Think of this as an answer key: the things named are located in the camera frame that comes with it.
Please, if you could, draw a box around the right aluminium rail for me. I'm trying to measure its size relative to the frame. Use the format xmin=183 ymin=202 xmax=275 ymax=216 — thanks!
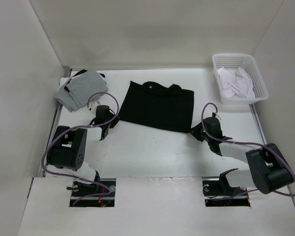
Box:
xmin=249 ymin=104 xmax=267 ymax=145

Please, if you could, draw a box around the aluminium rail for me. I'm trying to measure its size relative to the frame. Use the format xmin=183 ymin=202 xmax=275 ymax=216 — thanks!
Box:
xmin=249 ymin=104 xmax=267 ymax=145
xmin=38 ymin=65 xmax=72 ymax=177

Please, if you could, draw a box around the folded grey tank top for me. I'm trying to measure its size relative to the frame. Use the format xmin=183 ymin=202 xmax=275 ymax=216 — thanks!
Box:
xmin=55 ymin=69 xmax=108 ymax=112

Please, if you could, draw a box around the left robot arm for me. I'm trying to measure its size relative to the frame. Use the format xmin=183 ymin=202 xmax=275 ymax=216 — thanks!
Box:
xmin=45 ymin=105 xmax=119 ymax=196

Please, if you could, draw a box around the left aluminium rail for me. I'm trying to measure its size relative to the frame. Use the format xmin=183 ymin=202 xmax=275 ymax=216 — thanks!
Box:
xmin=38 ymin=65 xmax=72 ymax=177

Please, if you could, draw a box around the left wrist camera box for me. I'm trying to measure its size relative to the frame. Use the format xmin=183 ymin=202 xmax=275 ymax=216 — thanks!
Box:
xmin=88 ymin=100 xmax=101 ymax=114

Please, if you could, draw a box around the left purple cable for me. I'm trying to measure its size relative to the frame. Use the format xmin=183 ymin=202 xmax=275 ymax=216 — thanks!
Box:
xmin=40 ymin=92 xmax=120 ymax=206

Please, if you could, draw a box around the white tank top in basket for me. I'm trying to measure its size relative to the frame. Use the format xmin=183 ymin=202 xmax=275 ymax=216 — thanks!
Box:
xmin=217 ymin=67 xmax=256 ymax=98

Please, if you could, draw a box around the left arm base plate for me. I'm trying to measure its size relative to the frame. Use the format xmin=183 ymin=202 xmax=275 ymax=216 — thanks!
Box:
xmin=66 ymin=178 xmax=117 ymax=207

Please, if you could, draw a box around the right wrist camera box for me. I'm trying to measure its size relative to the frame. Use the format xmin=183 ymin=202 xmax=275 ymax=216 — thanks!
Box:
xmin=211 ymin=112 xmax=221 ymax=121

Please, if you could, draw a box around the white plastic basket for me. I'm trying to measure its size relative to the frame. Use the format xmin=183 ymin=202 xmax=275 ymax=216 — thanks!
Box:
xmin=212 ymin=54 xmax=269 ymax=105

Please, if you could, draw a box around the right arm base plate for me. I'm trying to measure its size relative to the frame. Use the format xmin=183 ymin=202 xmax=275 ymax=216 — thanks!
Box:
xmin=202 ymin=178 xmax=250 ymax=207

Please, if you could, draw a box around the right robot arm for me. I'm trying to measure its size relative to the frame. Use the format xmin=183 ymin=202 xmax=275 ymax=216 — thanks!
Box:
xmin=189 ymin=117 xmax=295 ymax=194

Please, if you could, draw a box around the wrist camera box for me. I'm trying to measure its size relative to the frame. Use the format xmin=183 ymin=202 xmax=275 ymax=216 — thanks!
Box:
xmin=88 ymin=100 xmax=101 ymax=114
xmin=211 ymin=112 xmax=221 ymax=121

